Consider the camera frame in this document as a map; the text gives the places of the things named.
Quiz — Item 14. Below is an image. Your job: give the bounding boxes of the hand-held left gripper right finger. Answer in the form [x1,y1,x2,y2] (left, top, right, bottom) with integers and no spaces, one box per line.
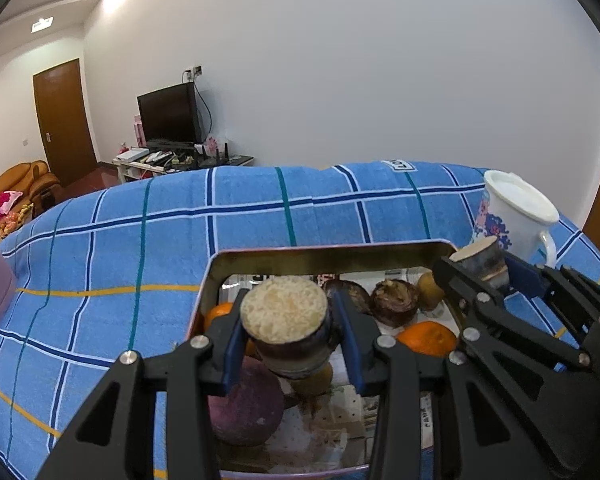
[330,290,556,480]

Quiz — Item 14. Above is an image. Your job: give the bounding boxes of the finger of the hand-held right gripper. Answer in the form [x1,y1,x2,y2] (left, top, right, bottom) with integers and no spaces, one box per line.
[505,252,600,376]
[432,255,600,468]

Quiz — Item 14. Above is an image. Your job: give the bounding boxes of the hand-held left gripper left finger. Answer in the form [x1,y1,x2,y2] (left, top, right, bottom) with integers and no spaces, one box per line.
[36,290,251,480]

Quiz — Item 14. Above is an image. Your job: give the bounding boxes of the purple sugarcane piece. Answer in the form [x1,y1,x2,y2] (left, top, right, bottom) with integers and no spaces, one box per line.
[240,276,341,380]
[450,236,511,295]

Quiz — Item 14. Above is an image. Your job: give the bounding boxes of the orange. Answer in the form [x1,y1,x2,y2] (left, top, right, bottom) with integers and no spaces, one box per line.
[203,302,257,357]
[396,321,458,358]

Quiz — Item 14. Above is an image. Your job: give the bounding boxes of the purple sweet potato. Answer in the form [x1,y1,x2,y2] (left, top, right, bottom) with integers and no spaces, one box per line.
[207,355,286,447]

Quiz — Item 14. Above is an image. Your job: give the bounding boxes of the dark brown round fruit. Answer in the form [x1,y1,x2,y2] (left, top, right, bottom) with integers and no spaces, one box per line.
[322,279,372,331]
[370,280,421,326]

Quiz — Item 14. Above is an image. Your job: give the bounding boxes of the pink tin box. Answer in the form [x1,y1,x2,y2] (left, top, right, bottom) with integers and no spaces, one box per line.
[184,241,461,480]

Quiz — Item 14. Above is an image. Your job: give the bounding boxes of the white mug with blue print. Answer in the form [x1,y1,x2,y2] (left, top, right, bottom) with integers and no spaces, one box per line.
[470,170,561,268]

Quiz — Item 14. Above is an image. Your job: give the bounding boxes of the newspaper sheet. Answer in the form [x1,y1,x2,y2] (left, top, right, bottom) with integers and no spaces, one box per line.
[215,270,441,476]

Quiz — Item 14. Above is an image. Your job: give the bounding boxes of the white mug lid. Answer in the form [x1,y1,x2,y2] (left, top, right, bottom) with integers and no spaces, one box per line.
[484,170,560,226]

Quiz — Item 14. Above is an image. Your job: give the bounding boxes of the blue checked blanket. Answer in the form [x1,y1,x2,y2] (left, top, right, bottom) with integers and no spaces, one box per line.
[0,160,600,480]

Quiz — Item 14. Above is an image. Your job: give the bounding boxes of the white television stand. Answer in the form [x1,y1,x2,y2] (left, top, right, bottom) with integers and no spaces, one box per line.
[112,142,255,186]

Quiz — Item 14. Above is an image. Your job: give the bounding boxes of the black television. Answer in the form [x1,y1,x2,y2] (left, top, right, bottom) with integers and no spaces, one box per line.
[137,82,203,145]

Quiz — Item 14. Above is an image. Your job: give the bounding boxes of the orange leather armchair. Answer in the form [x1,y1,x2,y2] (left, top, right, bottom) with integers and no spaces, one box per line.
[0,160,62,233]

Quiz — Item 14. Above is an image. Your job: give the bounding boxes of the pink cushion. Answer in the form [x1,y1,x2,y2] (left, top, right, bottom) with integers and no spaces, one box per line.
[0,191,23,221]

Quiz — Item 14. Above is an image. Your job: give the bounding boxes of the brown wooden door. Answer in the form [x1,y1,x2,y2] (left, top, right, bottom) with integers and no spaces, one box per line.
[32,58,98,187]

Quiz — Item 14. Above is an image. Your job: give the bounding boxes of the black power cable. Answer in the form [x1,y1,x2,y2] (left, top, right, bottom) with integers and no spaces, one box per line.
[195,80,215,146]

